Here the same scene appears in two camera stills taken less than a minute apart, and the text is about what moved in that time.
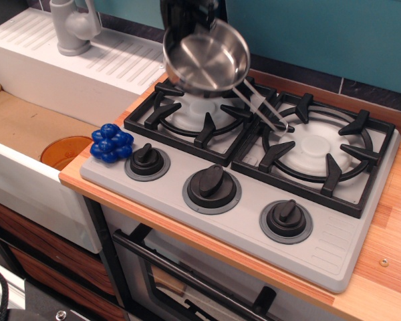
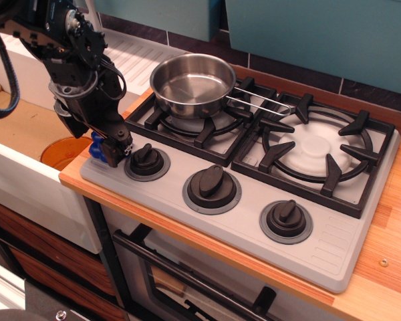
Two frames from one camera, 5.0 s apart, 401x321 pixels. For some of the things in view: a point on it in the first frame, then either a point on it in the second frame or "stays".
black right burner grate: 327,150 stays
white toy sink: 36,95 stays
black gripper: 180,17 -> 94,96
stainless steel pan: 204,61 -> 192,86
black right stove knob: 286,222 stays
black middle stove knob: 212,191 stays
